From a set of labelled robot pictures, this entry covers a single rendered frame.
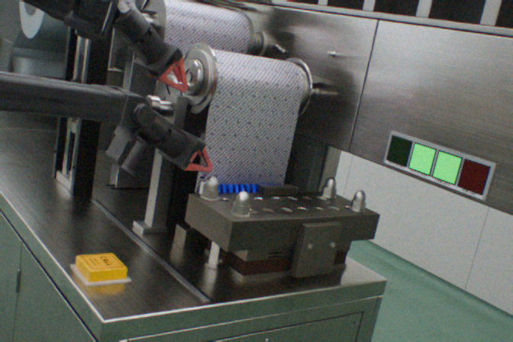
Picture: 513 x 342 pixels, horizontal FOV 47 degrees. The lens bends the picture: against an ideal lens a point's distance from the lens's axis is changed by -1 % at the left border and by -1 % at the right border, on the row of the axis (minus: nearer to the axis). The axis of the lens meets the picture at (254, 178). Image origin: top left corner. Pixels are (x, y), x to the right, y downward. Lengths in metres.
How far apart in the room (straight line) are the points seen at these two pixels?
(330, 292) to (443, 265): 2.88
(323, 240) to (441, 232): 2.88
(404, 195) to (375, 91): 2.94
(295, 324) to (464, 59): 0.60
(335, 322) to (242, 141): 0.43
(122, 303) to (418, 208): 3.32
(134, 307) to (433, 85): 0.70
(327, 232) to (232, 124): 0.30
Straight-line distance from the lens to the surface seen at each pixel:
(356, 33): 1.39
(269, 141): 1.33
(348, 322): 1.33
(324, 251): 1.23
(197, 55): 1.26
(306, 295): 1.19
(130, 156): 1.13
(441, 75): 1.22
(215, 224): 1.12
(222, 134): 1.25
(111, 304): 1.01
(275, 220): 1.14
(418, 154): 1.23
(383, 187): 4.35
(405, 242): 4.25
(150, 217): 1.33
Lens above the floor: 1.36
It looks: 14 degrees down
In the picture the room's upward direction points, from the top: 11 degrees clockwise
